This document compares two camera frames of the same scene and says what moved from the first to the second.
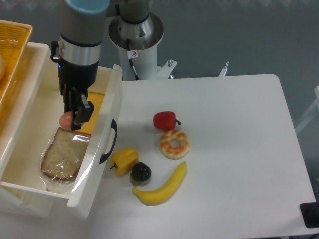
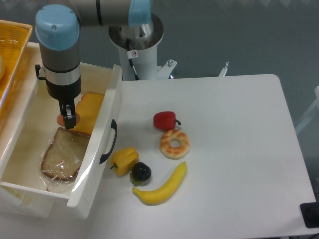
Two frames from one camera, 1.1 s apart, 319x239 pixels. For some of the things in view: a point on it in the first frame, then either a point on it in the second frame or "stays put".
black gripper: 80,75 to 67,94
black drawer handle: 113,126 stays put
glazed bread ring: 172,153 stays put
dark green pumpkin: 140,172 stays put
